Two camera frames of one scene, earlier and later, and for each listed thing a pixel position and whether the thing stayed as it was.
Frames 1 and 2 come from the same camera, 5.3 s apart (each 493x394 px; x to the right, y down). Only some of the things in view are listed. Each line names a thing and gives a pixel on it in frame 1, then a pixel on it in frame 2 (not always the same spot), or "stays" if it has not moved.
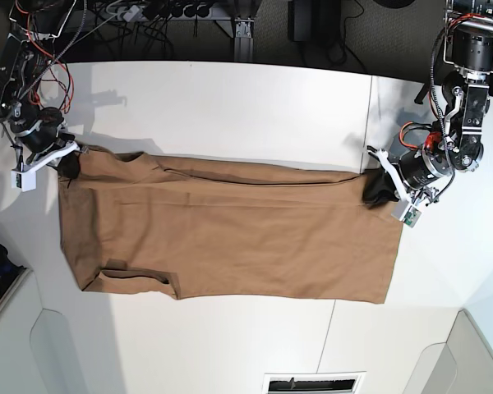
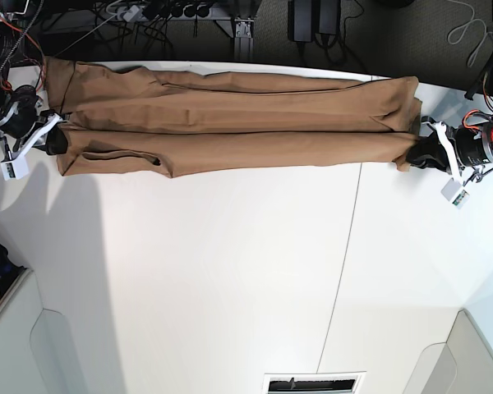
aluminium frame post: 243,39 stays
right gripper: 410,172 to 466,148
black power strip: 177,9 stays
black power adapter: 300,20 stays
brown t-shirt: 216,227 to 122,121
